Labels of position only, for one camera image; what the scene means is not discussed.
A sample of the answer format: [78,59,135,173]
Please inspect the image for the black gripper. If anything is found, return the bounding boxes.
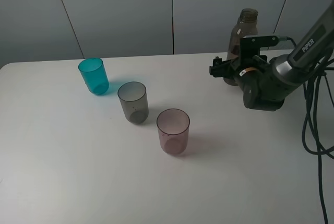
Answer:
[209,54,269,86]

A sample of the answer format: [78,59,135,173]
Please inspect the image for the brown transparent plastic bottle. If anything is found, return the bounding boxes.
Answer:
[223,8,259,86]

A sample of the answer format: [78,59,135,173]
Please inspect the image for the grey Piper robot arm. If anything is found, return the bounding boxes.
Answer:
[209,4,333,111]

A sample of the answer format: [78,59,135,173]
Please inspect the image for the pink transparent plastic cup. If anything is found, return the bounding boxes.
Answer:
[156,108,190,156]

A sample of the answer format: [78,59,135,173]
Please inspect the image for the grey transparent plastic cup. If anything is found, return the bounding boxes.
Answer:
[117,81,149,124]

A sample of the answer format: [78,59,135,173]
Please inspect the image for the teal transparent plastic cup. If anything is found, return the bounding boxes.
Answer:
[78,58,109,95]

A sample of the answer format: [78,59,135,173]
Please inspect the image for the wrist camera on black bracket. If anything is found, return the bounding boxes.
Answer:
[240,36,279,59]

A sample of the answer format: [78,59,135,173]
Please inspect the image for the black cable bundle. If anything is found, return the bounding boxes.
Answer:
[276,34,334,224]

